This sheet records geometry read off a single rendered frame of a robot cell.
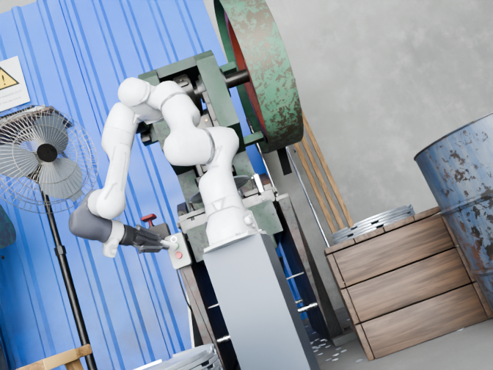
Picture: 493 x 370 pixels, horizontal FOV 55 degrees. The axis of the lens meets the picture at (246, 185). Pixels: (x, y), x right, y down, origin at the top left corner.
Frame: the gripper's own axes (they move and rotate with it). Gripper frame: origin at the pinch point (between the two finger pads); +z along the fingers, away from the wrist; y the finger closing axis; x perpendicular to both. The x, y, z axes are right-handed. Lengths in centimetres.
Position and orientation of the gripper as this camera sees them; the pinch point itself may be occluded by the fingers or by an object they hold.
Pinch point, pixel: (168, 245)
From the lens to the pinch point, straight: 186.8
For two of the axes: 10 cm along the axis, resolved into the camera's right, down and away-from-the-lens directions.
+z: 7.5, 2.8, 5.9
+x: -5.9, 6.8, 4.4
